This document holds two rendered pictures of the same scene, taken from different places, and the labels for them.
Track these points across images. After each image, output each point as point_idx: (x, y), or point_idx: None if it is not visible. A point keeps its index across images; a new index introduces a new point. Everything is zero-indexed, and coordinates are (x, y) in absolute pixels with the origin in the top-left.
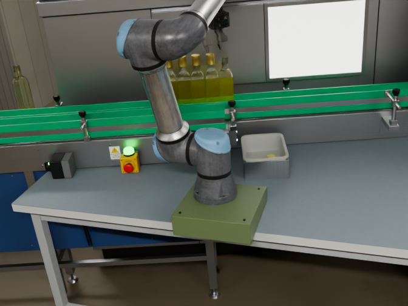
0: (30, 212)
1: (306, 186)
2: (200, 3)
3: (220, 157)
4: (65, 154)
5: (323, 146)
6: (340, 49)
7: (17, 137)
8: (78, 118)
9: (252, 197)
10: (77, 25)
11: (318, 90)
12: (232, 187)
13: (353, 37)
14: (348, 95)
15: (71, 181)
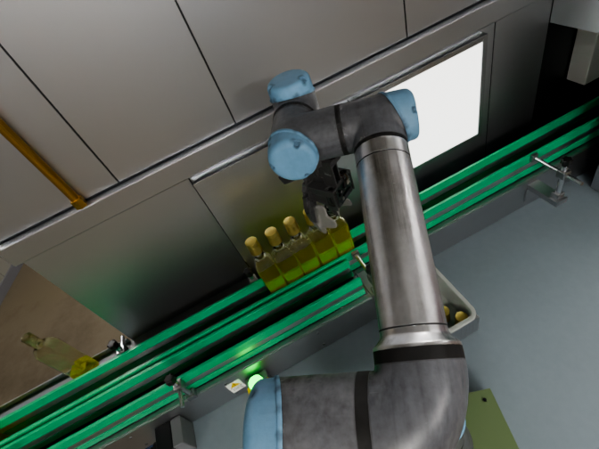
0: None
1: (512, 339)
2: (415, 290)
3: (461, 437)
4: (171, 425)
5: (469, 245)
6: (453, 118)
7: (90, 441)
8: (162, 367)
9: (495, 429)
10: (86, 245)
11: (444, 183)
12: (469, 437)
13: (468, 97)
14: (490, 179)
15: None
